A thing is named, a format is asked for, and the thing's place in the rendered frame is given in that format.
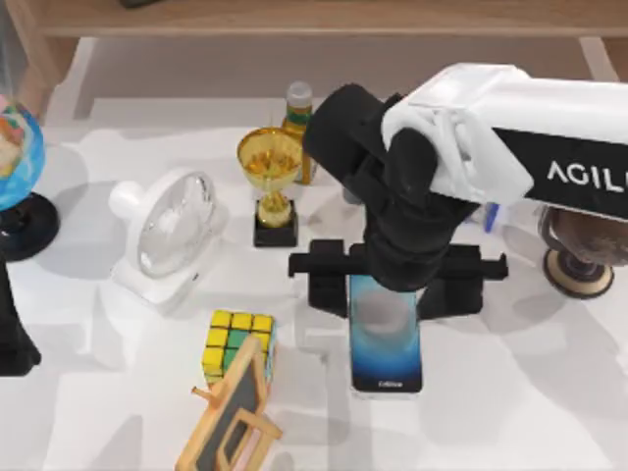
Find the yellow bottle grey cap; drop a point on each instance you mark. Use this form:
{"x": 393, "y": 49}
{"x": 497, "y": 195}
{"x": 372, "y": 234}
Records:
{"x": 297, "y": 122}

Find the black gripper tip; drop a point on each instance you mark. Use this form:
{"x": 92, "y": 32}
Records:
{"x": 12, "y": 333}

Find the gold trophy black base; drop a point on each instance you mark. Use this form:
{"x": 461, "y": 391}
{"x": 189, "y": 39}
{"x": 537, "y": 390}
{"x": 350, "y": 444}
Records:
{"x": 269, "y": 162}

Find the colourful puzzle cube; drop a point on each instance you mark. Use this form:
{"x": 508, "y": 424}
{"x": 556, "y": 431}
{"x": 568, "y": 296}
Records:
{"x": 230, "y": 338}

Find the blue screen smartphone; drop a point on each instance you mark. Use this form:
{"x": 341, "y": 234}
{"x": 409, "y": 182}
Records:
{"x": 385, "y": 343}

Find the blue globe black stand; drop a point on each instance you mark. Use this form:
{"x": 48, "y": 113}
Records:
{"x": 17, "y": 147}

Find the wooden framed blackboard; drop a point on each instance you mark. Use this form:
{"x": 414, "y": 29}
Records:
{"x": 235, "y": 407}

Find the white desk fan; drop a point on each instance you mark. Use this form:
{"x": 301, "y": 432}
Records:
{"x": 167, "y": 230}

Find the wooden shelf unit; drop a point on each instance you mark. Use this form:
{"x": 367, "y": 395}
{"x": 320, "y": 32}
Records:
{"x": 314, "y": 22}

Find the brown ball wooden base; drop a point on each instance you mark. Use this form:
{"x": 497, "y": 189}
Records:
{"x": 579, "y": 240}

